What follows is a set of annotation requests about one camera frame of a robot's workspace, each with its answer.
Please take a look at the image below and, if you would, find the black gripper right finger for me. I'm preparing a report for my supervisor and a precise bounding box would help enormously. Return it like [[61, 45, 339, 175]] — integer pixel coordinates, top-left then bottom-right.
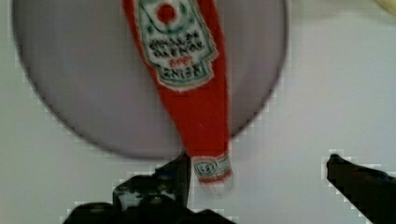
[[326, 154, 396, 224]]

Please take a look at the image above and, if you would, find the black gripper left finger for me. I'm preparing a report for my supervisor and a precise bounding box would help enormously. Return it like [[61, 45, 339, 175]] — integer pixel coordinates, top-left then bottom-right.
[[63, 153, 233, 224]]

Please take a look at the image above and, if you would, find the red ketchup bottle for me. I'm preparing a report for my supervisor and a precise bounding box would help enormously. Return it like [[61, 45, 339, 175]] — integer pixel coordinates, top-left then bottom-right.
[[122, 0, 233, 191]]

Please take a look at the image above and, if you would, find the light purple plate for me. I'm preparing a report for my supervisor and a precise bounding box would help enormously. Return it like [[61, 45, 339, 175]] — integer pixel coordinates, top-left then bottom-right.
[[10, 0, 289, 159]]

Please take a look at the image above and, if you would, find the peeled banana toy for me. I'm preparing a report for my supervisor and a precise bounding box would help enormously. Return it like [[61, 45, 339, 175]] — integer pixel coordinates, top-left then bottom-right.
[[375, 0, 396, 15]]

